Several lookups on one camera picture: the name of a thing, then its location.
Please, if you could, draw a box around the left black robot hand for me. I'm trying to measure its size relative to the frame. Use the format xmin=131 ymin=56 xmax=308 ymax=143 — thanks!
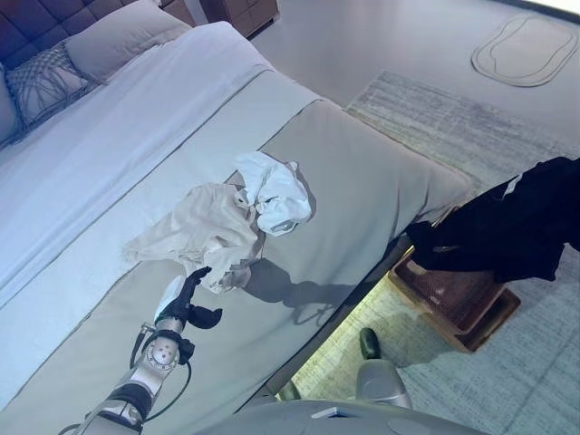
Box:
xmin=153 ymin=266 xmax=224 ymax=331

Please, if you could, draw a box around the white garment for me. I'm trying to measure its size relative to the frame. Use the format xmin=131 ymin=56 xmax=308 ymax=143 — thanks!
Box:
xmin=234 ymin=150 xmax=317 ymax=237

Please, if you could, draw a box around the beige pillow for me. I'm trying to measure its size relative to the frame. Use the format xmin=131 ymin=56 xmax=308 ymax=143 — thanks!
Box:
xmin=65 ymin=0 xmax=194 ymax=85

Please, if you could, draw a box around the beige oval floor mat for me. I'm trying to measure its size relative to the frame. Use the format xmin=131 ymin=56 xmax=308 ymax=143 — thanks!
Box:
xmin=470 ymin=13 xmax=579 ymax=87

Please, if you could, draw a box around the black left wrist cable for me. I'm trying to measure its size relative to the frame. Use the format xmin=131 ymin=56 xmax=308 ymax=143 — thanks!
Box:
xmin=130 ymin=333 xmax=194 ymax=409

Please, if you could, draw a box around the right silver robot leg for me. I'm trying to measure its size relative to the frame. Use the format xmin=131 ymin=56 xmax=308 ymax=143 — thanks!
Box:
xmin=355 ymin=328 xmax=413 ymax=409

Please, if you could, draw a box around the brown woven basket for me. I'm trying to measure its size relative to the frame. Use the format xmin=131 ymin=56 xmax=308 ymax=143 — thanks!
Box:
xmin=388 ymin=246 xmax=521 ymax=353

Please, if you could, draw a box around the grey patterned cushion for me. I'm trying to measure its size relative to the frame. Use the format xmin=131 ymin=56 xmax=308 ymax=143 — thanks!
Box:
xmin=4 ymin=43 xmax=92 ymax=128

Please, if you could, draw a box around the white duvet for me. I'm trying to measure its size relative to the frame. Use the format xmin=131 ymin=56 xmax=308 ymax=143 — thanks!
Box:
xmin=0 ymin=20 xmax=273 ymax=309

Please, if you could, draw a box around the brown wooden nightstand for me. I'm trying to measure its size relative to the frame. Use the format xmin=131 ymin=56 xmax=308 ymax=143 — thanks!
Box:
xmin=160 ymin=0 xmax=280 ymax=40

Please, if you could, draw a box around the dark navy garment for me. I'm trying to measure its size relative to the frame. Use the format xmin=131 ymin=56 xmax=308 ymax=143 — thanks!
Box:
xmin=405 ymin=156 xmax=580 ymax=283

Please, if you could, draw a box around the bed with beige cover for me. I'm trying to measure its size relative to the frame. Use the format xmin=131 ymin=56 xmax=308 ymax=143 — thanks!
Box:
xmin=0 ymin=0 xmax=475 ymax=435

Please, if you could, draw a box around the cream garment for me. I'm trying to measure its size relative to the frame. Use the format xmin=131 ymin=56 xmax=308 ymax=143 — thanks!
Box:
xmin=121 ymin=180 xmax=266 ymax=295

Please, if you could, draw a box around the brown padded headboard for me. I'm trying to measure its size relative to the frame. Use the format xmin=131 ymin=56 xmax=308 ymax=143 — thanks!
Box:
xmin=0 ymin=0 xmax=164 ymax=64

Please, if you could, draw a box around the grey robot torso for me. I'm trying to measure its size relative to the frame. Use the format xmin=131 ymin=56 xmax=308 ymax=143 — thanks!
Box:
xmin=194 ymin=398 xmax=493 ymax=435

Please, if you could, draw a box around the grey area rug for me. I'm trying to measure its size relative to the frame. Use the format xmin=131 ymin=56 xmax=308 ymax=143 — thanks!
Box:
xmin=289 ymin=70 xmax=580 ymax=435

